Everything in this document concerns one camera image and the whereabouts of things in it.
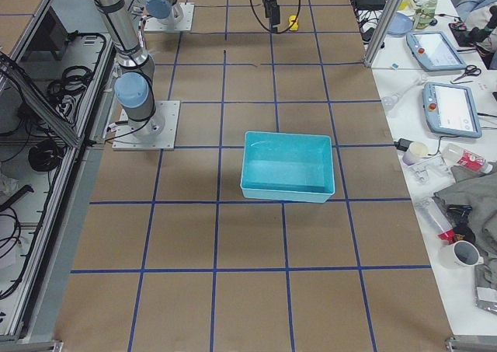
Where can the plastic tube red cap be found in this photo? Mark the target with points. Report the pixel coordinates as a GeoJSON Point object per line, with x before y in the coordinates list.
{"type": "Point", "coordinates": [436, 219]}

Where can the lower teach pendant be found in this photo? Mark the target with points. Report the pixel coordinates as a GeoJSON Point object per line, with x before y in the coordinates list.
{"type": "Point", "coordinates": [450, 110]}

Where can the white mug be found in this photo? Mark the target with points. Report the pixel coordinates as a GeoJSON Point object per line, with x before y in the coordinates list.
{"type": "Point", "coordinates": [460, 254]}

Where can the grey cloth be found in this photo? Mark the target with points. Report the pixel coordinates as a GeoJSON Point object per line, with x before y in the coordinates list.
{"type": "Point", "coordinates": [470, 204]}

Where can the yellow beetle toy car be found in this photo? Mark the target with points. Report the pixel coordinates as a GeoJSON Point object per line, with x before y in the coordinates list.
{"type": "Point", "coordinates": [293, 23]}

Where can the teal plastic bin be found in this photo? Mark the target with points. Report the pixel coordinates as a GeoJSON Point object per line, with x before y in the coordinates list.
{"type": "Point", "coordinates": [292, 167]}

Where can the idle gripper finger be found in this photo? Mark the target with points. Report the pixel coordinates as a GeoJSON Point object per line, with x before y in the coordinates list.
{"type": "Point", "coordinates": [274, 20]}
{"type": "Point", "coordinates": [268, 11]}

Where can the white paper cup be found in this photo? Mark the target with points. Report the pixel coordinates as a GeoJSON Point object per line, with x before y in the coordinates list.
{"type": "Point", "coordinates": [415, 152]}

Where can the upper teach pendant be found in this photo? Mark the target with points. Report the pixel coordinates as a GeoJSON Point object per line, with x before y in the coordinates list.
{"type": "Point", "coordinates": [434, 52]}

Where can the light blue plate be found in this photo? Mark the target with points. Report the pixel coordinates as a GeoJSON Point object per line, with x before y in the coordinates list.
{"type": "Point", "coordinates": [400, 25]}

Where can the teach pendant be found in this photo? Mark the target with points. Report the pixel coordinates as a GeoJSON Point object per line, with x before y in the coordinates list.
{"type": "Point", "coordinates": [450, 110]}
{"type": "Point", "coordinates": [434, 52]}

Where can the black monitor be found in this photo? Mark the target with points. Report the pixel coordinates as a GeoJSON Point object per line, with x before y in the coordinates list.
{"type": "Point", "coordinates": [50, 40]}

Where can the green patterned cup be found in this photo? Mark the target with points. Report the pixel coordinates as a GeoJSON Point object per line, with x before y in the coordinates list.
{"type": "Point", "coordinates": [424, 14]}

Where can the clear plastic bottle red label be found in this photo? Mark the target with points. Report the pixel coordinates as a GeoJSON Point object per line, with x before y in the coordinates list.
{"type": "Point", "coordinates": [469, 160]}

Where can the aluminium frame post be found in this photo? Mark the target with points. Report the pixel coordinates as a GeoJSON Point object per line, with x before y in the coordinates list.
{"type": "Point", "coordinates": [380, 32]}

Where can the black handled scissors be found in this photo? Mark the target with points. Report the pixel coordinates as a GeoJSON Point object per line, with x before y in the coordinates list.
{"type": "Point", "coordinates": [470, 70]}

